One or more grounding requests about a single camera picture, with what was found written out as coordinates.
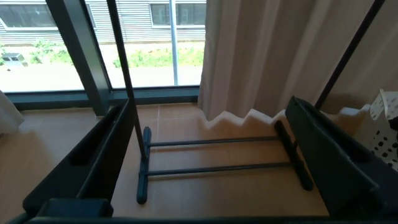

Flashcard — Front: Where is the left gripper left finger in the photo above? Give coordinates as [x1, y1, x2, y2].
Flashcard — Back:
[23, 99, 135, 218]

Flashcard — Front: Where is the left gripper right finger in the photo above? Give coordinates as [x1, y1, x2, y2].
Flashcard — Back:
[284, 95, 398, 217]

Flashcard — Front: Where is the white laundry basket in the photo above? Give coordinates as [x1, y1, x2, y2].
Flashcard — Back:
[353, 88, 398, 172]

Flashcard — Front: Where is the black clothes rack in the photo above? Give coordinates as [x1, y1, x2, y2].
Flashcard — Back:
[106, 0, 386, 205]

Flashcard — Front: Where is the beige curtain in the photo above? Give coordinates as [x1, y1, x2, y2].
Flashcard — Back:
[0, 90, 25, 135]
[197, 0, 398, 122]

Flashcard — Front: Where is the window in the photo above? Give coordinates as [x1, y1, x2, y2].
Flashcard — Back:
[0, 0, 208, 116]

